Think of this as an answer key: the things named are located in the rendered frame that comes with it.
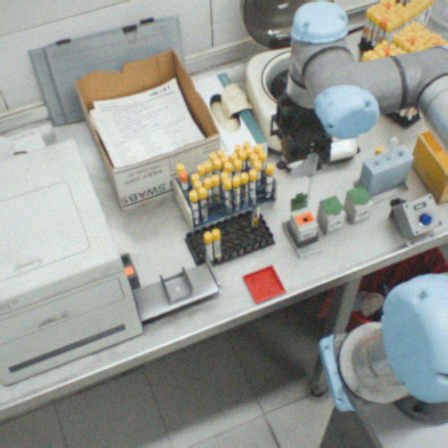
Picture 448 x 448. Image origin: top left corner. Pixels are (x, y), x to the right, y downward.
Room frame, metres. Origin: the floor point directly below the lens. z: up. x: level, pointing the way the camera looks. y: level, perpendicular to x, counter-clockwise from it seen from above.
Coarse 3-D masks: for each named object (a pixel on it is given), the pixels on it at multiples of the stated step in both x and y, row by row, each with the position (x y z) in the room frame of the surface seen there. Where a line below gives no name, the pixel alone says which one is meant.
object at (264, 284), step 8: (256, 272) 0.67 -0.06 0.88; (264, 272) 0.67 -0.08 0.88; (272, 272) 0.67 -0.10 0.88; (248, 280) 0.65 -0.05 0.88; (256, 280) 0.65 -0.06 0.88; (264, 280) 0.65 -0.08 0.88; (272, 280) 0.65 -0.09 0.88; (280, 280) 0.64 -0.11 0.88; (248, 288) 0.63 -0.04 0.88; (256, 288) 0.63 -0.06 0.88; (264, 288) 0.63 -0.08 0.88; (272, 288) 0.63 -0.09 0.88; (280, 288) 0.63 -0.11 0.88; (256, 296) 0.61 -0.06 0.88; (264, 296) 0.61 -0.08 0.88; (272, 296) 0.61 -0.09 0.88; (256, 304) 0.59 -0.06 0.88
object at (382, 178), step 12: (384, 156) 0.88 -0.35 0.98; (396, 156) 0.88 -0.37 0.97; (408, 156) 0.88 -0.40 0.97; (372, 168) 0.85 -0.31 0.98; (384, 168) 0.85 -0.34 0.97; (396, 168) 0.86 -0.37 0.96; (408, 168) 0.87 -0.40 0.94; (360, 180) 0.87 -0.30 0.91; (372, 180) 0.84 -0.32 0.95; (384, 180) 0.85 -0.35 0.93; (396, 180) 0.86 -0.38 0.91; (372, 192) 0.84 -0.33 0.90; (384, 192) 0.85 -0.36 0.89; (396, 192) 0.85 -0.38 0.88
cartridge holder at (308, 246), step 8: (288, 224) 0.76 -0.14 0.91; (288, 232) 0.75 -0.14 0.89; (296, 240) 0.72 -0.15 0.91; (304, 240) 0.72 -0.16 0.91; (312, 240) 0.72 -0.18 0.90; (296, 248) 0.71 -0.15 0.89; (304, 248) 0.71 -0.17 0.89; (312, 248) 0.71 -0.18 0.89; (320, 248) 0.71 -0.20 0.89; (304, 256) 0.70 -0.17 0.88
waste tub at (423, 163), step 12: (420, 132) 0.94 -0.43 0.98; (420, 144) 0.92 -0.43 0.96; (432, 144) 0.95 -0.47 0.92; (420, 156) 0.91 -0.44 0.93; (432, 156) 0.88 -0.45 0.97; (444, 156) 0.95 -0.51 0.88; (420, 168) 0.90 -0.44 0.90; (432, 168) 0.87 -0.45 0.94; (444, 168) 0.84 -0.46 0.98; (432, 180) 0.86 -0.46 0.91; (444, 180) 0.83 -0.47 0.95; (432, 192) 0.84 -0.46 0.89; (444, 192) 0.82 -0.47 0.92
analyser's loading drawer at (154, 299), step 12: (204, 264) 0.67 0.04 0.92; (168, 276) 0.64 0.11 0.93; (180, 276) 0.64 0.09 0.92; (192, 276) 0.64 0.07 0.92; (204, 276) 0.64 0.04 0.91; (216, 276) 0.63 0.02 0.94; (144, 288) 0.62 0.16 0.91; (156, 288) 0.62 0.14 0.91; (168, 288) 0.62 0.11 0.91; (180, 288) 0.62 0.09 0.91; (192, 288) 0.60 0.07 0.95; (204, 288) 0.62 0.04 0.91; (216, 288) 0.61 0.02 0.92; (144, 300) 0.59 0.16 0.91; (156, 300) 0.59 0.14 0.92; (168, 300) 0.59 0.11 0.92; (180, 300) 0.59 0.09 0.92; (192, 300) 0.59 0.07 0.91; (144, 312) 0.57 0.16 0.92; (156, 312) 0.57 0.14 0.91
